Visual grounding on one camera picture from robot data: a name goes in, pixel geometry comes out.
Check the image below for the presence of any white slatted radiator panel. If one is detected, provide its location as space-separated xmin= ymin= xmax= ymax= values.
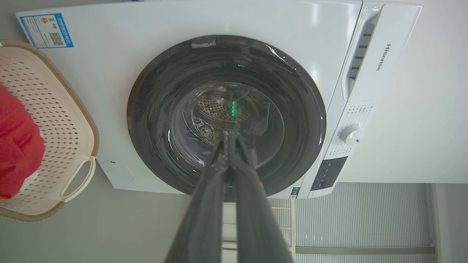
xmin=222 ymin=182 xmax=437 ymax=263

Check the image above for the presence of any white garment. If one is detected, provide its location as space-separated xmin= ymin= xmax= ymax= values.
xmin=19 ymin=169 xmax=39 ymax=195

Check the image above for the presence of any white washing machine dial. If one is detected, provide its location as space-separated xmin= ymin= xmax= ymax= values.
xmin=340 ymin=124 xmax=365 ymax=146

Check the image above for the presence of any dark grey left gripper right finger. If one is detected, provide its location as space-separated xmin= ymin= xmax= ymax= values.
xmin=229 ymin=131 xmax=295 ymax=263

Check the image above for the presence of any beige perforated laundry basket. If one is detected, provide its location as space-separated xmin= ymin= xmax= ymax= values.
xmin=0 ymin=39 xmax=100 ymax=222

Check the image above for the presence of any dark round washing machine door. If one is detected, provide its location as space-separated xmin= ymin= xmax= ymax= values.
xmin=127 ymin=34 xmax=327 ymax=202

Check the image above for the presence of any blue energy label sticker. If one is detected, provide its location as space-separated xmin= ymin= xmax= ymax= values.
xmin=19 ymin=13 xmax=74 ymax=49

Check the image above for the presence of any red garment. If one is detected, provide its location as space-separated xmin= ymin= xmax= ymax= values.
xmin=0 ymin=83 xmax=46 ymax=199

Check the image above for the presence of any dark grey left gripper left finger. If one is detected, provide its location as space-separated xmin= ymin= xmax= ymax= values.
xmin=164 ymin=130 xmax=230 ymax=263

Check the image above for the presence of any white Hisense washing machine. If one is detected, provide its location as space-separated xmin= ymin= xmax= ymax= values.
xmin=15 ymin=0 xmax=423 ymax=199

